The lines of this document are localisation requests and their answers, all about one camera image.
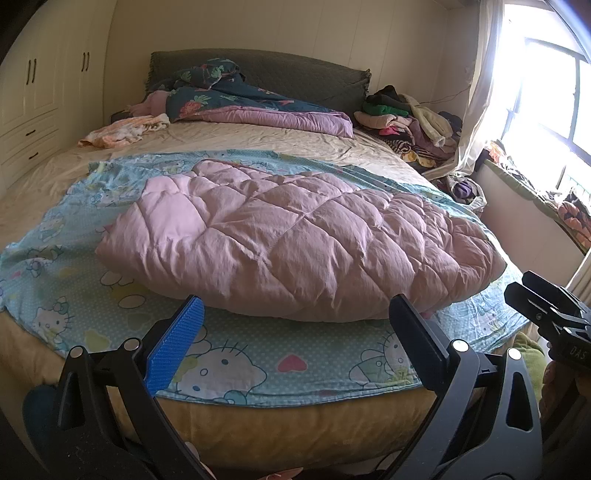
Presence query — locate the cream wardrobe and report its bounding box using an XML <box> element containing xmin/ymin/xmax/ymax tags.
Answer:
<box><xmin>0</xmin><ymin>0</ymin><xmax>116</xmax><ymax>195</ymax></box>

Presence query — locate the pink pillow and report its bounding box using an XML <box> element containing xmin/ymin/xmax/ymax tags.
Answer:
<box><xmin>127</xmin><ymin>90</ymin><xmax>171</xmax><ymax>116</ymax></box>

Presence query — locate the peach floral garment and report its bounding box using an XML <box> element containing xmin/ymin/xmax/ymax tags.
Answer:
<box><xmin>78</xmin><ymin>113</ymin><xmax>171</xmax><ymax>149</ymax></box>

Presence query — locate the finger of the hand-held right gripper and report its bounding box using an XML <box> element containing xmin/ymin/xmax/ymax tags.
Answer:
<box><xmin>504</xmin><ymin>282</ymin><xmax>578</xmax><ymax>340</ymax></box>
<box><xmin>522</xmin><ymin>271</ymin><xmax>591</xmax><ymax>320</ymax></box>

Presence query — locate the pink quilted jacket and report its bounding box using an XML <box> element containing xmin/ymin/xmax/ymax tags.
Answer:
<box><xmin>95</xmin><ymin>159</ymin><xmax>508</xmax><ymax>323</ymax></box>

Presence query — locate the white basket of clothes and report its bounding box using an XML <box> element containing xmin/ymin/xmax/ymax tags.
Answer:
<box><xmin>443</xmin><ymin>173</ymin><xmax>488</xmax><ymax>213</ymax></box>

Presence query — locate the pile of mixed clothes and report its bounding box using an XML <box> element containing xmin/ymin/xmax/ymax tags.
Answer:
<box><xmin>353</xmin><ymin>84</ymin><xmax>465</xmax><ymax>169</ymax></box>

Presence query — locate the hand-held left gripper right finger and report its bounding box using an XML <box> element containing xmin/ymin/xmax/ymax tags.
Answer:
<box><xmin>389</xmin><ymin>294</ymin><xmax>543</xmax><ymax>480</ymax></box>

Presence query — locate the window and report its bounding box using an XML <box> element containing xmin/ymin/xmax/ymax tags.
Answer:
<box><xmin>489</xmin><ymin>0</ymin><xmax>591</xmax><ymax>204</ymax></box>

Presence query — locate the bed with beige sheet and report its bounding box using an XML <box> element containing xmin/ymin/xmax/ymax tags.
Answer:
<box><xmin>0</xmin><ymin>111</ymin><xmax>536</xmax><ymax>462</ymax></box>

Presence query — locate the green fuzzy cloth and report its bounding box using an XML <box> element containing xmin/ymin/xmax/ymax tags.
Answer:
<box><xmin>512</xmin><ymin>331</ymin><xmax>550</xmax><ymax>370</ymax></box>

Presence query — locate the blue cartoon printed sheet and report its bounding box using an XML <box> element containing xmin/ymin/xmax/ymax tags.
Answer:
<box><xmin>0</xmin><ymin>150</ymin><xmax>536</xmax><ymax>409</ymax></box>

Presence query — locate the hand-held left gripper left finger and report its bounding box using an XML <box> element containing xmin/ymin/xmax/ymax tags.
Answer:
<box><xmin>48</xmin><ymin>295</ymin><xmax>206</xmax><ymax>480</ymax></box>

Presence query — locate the dark floral quilt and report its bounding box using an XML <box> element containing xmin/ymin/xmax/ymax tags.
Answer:
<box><xmin>164</xmin><ymin>58</ymin><xmax>355</xmax><ymax>138</ymax></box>

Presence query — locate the grey headboard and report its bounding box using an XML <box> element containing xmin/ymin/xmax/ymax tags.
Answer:
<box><xmin>147</xmin><ymin>48</ymin><xmax>371</xmax><ymax>112</ymax></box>

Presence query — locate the cream curtain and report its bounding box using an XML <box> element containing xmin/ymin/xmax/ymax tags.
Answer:
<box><xmin>422</xmin><ymin>0</ymin><xmax>509</xmax><ymax>181</ymax></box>

